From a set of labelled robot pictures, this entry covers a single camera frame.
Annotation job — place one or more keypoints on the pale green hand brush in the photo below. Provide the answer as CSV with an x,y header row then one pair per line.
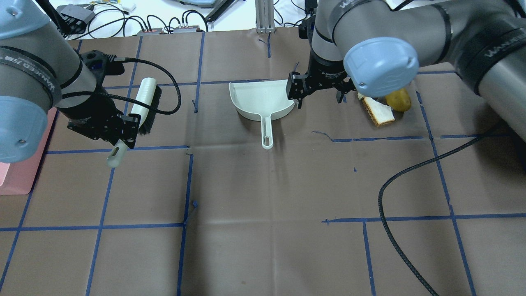
x,y
145,95

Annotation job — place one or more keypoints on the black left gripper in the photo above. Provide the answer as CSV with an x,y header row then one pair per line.
x,y
91,112

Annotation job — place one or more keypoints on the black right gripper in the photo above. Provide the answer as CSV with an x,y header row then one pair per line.
x,y
324,74

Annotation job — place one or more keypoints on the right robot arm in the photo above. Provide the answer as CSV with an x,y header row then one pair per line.
x,y
368,47

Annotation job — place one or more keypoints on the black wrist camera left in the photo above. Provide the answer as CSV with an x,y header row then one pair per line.
x,y
103,64

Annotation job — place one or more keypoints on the aluminium frame post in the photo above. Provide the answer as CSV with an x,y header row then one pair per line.
x,y
265,16

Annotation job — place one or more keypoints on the pale green plastic dustpan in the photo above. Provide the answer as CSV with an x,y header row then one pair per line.
x,y
263,102

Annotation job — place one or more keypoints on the yellow potato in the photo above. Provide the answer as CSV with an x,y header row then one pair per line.
x,y
399,100

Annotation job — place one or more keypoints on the white bread slice piece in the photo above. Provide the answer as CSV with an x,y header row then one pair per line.
x,y
379,113

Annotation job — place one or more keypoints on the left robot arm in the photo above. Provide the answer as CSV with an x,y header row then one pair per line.
x,y
40,71

